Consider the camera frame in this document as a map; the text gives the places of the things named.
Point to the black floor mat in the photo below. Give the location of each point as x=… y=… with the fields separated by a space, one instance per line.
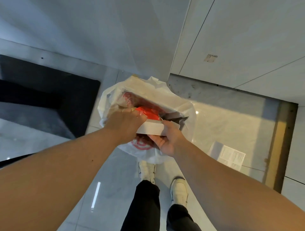
x=59 y=95

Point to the person's left forearm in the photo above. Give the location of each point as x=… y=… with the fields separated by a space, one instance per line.
x=59 y=176

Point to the person's right forearm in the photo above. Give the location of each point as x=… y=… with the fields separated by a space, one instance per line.
x=228 y=190

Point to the red packet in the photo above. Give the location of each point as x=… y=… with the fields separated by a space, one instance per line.
x=150 y=112

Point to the person's white right shoe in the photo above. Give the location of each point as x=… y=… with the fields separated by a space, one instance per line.
x=179 y=190

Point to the person's left hand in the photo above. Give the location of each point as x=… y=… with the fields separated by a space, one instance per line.
x=121 y=125

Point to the white plastic bag red print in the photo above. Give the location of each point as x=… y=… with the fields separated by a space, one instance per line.
x=154 y=91

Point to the person's right hand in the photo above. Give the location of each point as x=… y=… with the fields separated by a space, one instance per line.
x=172 y=141

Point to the person's right thumb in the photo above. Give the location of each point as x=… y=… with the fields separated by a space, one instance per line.
x=171 y=128

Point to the white cardboard box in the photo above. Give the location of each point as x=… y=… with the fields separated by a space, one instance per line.
x=152 y=128

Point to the person's white shoe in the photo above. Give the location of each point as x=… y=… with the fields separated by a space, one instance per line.
x=179 y=190
x=147 y=171

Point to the person's white left shoe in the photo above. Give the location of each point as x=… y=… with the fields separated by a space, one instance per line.
x=147 y=171

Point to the wooden door frame strip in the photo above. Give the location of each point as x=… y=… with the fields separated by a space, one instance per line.
x=280 y=147

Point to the person's left fingers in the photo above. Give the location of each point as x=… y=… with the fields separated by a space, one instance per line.
x=135 y=114

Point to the small wall sticker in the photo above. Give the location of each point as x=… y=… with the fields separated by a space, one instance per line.
x=211 y=58

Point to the white box with paper label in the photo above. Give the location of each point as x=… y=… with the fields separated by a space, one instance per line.
x=228 y=156

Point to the black trousers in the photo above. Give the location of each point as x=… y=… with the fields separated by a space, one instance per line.
x=144 y=207

